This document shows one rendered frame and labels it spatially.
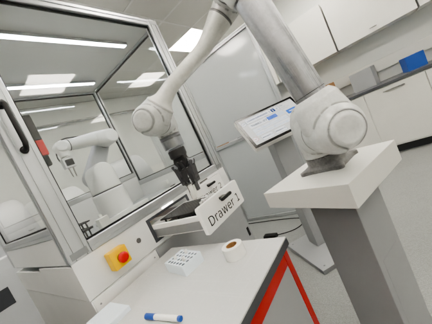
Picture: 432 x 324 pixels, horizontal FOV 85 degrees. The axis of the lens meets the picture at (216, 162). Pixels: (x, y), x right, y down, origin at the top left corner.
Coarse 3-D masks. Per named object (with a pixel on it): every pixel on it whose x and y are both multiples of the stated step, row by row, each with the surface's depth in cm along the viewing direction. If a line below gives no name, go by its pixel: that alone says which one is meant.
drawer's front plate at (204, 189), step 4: (216, 176) 149; (208, 180) 143; (212, 180) 145; (216, 180) 148; (220, 180) 151; (200, 184) 138; (204, 184) 139; (212, 184) 144; (216, 184) 147; (204, 188) 138; (208, 188) 141; (212, 188) 143; (220, 188) 149; (204, 192) 137
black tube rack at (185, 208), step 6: (186, 204) 116; (192, 204) 109; (198, 204) 104; (174, 210) 115; (180, 210) 110; (186, 210) 103; (168, 216) 109; (174, 216) 103; (180, 216) 101; (186, 216) 107
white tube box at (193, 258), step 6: (180, 252) 90; (192, 252) 85; (198, 252) 82; (180, 258) 84; (186, 258) 82; (192, 258) 80; (198, 258) 81; (168, 264) 83; (174, 264) 81; (180, 264) 81; (186, 264) 78; (192, 264) 79; (198, 264) 80; (168, 270) 85; (174, 270) 82; (180, 270) 78; (186, 270) 77; (192, 270) 79; (186, 276) 77
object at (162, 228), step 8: (192, 200) 123; (192, 216) 92; (152, 224) 110; (160, 224) 104; (168, 224) 101; (176, 224) 98; (184, 224) 94; (192, 224) 92; (200, 224) 89; (160, 232) 105; (168, 232) 102; (176, 232) 99; (184, 232) 96
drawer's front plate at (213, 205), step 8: (232, 184) 105; (216, 192) 98; (224, 192) 100; (232, 192) 104; (208, 200) 91; (216, 200) 94; (224, 200) 98; (232, 200) 102; (240, 200) 107; (200, 208) 86; (208, 208) 90; (216, 208) 93; (232, 208) 100; (200, 216) 85; (208, 216) 88; (224, 216) 95; (208, 224) 87; (216, 224) 90; (208, 232) 86
